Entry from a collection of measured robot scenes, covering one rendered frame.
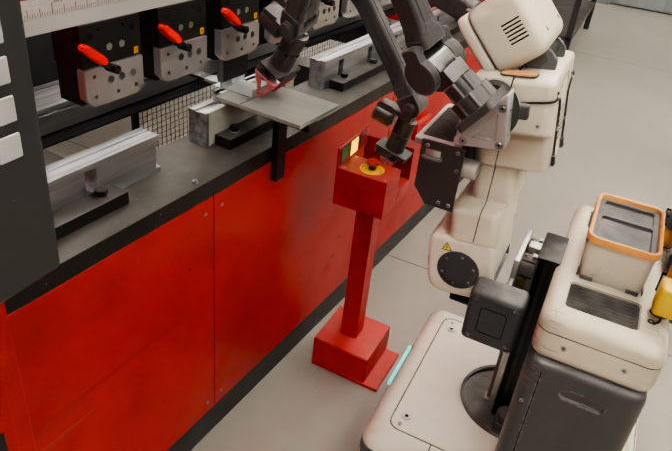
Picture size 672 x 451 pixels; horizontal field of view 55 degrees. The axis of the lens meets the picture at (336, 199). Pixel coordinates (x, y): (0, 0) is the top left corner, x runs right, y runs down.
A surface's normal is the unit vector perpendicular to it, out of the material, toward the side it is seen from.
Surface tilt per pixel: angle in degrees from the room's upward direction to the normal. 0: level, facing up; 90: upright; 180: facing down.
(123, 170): 90
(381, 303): 0
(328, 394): 0
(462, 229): 90
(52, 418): 90
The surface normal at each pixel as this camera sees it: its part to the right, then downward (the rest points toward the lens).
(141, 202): 0.09, -0.86
